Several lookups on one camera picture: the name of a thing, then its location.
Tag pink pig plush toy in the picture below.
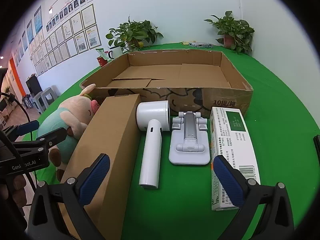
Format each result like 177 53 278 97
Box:
36 84 100 182

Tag white hair dryer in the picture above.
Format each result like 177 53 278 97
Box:
136 100 172 190

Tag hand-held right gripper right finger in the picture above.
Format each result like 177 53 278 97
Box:
212 155 295 240

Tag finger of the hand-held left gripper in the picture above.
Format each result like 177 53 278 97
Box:
14 127 68 155
1 120 40 137

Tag wall of framed certificates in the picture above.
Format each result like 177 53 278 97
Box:
12 4 102 77

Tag grey plastic stools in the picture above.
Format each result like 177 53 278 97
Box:
35 86 59 114

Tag black cabinet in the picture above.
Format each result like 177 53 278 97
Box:
26 76 43 95

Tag person's left hand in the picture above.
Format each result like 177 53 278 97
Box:
0 174 27 207

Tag white folding phone stand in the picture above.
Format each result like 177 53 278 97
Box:
169 112 210 165

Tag blue wall poster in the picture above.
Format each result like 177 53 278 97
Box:
26 19 34 44
34 5 43 34

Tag white medicine box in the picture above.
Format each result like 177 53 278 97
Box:
209 107 261 211

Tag large cardboard box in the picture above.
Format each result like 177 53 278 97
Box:
80 50 253 120

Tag potted green plant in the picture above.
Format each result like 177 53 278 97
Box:
105 16 164 54
204 11 255 55

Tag long brown cardboard box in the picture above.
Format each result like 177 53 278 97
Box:
58 94 142 240

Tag blue patterned tissue packet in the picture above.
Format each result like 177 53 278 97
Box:
189 42 214 49

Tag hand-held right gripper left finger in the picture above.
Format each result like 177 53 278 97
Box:
27 153 111 240

